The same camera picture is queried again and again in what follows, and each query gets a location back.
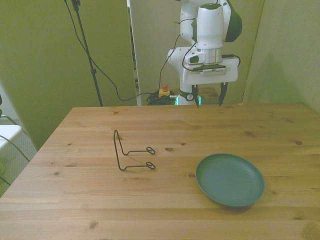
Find black coiled cable bundle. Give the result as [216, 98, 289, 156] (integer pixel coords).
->
[145, 91, 176, 106]

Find black camera stand pole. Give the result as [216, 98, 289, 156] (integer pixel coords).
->
[71, 0, 104, 107]

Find yellow emergency stop box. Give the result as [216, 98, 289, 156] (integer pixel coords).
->
[158, 84, 172, 99]

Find black hanging arm cable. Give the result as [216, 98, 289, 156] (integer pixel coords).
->
[158, 21, 182, 92]

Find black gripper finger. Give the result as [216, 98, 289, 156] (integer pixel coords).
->
[192, 84, 201, 109]
[218, 82, 228, 107]

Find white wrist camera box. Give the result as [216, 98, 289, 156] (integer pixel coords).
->
[192, 63, 230, 75]

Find black wire plate stand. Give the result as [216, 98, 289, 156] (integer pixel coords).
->
[113, 129, 157, 172]

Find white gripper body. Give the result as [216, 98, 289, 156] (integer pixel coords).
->
[181, 57, 239, 85]

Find black stand cable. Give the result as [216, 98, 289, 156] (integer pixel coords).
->
[63, 0, 152, 102]

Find white chair seat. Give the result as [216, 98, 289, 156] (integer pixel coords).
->
[0, 124, 23, 151]

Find black floor cable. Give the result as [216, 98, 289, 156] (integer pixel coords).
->
[0, 134, 31, 187]

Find dark green round plate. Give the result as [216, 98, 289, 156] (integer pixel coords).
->
[195, 153, 266, 208]

